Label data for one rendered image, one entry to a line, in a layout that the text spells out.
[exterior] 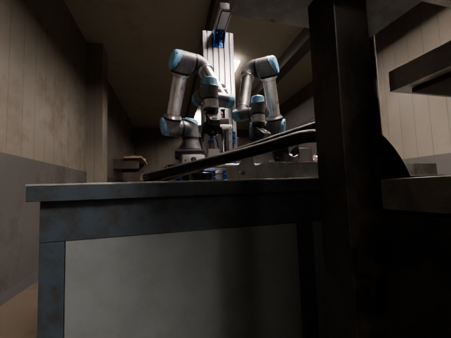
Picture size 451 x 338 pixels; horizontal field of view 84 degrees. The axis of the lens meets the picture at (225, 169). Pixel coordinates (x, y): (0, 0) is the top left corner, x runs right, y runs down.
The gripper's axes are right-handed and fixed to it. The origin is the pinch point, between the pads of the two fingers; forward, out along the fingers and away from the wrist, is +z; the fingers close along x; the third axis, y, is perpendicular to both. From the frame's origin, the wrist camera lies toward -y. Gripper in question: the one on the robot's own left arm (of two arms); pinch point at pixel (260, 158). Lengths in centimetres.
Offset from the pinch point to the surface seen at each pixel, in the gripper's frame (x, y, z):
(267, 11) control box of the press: 37, -88, -11
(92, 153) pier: 145, 288, -47
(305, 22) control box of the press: 29, -87, -11
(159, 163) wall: 39, 821, -102
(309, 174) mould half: 3.4, -47.8, 12.4
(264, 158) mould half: 14.6, -35.8, 5.5
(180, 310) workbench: 48, -58, 47
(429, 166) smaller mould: -77, -31, 7
